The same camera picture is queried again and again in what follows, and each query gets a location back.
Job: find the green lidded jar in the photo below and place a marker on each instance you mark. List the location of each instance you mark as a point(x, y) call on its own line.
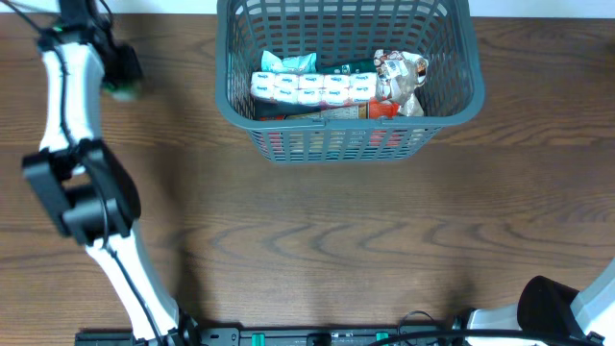
point(124, 92)

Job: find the green Nescafe coffee bag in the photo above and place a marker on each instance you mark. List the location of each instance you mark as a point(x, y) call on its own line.
point(346, 69)

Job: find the multipack of small cartons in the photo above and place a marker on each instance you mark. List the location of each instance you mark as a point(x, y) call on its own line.
point(328, 90)

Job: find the mint green snack packet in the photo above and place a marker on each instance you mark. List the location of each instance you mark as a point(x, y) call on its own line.
point(293, 65)

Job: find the orange spaghetti packet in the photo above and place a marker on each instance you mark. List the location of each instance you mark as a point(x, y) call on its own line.
point(371, 110)

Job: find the beige brown snack bag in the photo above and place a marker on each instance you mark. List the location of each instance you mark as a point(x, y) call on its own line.
point(399, 74)

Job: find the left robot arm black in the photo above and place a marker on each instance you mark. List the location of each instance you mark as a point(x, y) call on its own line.
point(79, 181)

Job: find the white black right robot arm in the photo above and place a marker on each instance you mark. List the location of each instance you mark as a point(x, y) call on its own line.
point(547, 306)

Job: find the grey plastic basket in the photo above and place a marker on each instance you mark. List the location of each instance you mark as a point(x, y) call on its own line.
point(343, 31)

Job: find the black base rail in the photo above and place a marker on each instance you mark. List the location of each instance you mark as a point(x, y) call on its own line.
point(279, 337)

